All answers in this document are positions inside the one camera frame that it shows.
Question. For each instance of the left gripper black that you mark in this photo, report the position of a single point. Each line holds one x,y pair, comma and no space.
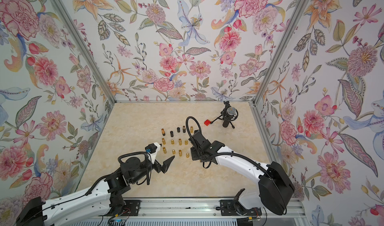
164,167

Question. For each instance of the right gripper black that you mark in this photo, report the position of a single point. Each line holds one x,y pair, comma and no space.
194,156

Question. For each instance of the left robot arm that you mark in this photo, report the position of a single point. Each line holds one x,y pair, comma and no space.
104,197

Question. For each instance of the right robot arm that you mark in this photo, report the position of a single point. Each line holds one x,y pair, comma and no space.
273,190

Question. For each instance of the red small block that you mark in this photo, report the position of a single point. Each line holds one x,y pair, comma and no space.
207,122

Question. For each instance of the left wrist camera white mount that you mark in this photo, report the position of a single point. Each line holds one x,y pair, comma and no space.
152,150

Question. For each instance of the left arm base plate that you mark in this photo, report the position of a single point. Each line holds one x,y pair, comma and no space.
129,209

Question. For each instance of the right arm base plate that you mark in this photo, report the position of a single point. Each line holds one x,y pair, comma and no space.
234,208

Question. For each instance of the aluminium front rail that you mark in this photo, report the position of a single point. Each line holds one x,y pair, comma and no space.
201,207

